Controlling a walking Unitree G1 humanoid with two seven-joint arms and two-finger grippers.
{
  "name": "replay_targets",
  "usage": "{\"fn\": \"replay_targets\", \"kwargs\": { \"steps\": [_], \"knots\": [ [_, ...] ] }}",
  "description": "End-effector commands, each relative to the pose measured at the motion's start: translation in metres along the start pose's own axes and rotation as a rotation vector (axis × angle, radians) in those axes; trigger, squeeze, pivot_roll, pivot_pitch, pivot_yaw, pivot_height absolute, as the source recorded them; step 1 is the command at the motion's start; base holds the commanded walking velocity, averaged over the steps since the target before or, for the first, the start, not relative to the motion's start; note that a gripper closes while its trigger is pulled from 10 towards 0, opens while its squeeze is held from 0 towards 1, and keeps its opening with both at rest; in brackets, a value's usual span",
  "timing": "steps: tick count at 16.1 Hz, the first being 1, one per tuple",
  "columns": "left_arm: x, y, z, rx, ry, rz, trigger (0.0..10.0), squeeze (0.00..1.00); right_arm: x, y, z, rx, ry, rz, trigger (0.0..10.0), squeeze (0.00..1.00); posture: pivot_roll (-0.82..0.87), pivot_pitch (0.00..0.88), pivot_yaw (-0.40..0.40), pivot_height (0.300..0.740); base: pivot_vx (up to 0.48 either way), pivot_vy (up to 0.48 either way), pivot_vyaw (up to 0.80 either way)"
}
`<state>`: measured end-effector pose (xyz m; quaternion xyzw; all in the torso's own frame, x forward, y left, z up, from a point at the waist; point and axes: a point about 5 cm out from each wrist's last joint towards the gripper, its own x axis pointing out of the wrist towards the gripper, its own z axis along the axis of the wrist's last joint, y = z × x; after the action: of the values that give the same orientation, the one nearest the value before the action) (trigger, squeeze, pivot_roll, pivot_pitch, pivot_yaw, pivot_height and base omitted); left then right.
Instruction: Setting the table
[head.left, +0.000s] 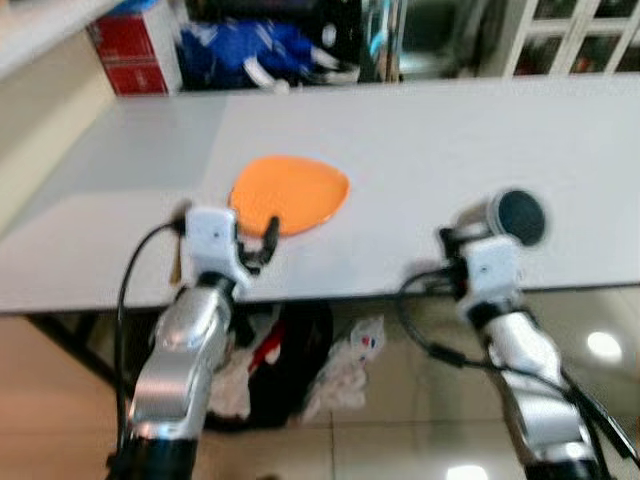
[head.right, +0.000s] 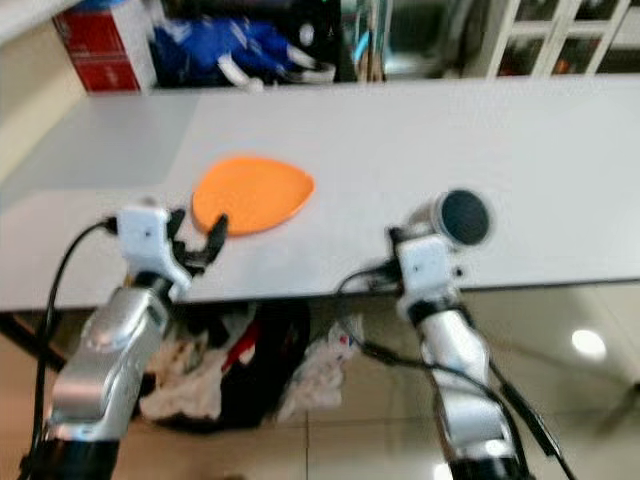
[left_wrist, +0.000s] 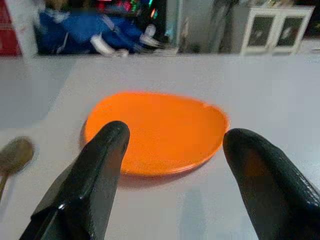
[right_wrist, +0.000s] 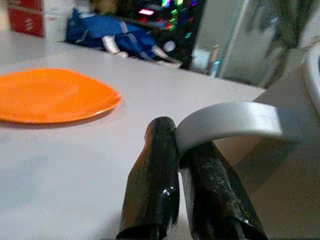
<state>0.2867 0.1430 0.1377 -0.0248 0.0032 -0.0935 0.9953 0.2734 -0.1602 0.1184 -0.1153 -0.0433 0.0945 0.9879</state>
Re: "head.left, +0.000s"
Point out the orange plate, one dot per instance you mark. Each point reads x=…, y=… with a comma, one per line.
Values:
x=290, y=192

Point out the grey blue cup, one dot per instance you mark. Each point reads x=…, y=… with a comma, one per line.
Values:
x=520, y=215

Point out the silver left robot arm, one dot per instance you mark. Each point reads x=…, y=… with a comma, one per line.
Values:
x=180, y=350

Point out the black bin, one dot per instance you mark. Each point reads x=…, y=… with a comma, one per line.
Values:
x=305, y=350

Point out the white crumpled plastic bag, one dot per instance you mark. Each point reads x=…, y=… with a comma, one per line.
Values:
x=235, y=380

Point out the white printed plastic bag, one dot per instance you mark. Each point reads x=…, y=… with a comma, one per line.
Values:
x=345, y=370

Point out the blue bag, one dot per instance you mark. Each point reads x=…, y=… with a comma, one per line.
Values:
x=250, y=50

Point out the black table leg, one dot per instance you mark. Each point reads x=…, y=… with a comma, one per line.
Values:
x=70, y=345

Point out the red cardboard box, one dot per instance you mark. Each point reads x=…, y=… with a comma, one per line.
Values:
x=135, y=50

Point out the white glass door cabinet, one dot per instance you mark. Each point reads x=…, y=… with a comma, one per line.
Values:
x=560, y=35

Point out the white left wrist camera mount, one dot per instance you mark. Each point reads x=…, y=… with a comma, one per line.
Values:
x=212, y=240

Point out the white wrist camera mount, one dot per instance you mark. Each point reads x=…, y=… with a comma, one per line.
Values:
x=212, y=240
x=490, y=272

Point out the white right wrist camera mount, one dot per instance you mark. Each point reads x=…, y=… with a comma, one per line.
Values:
x=490, y=272

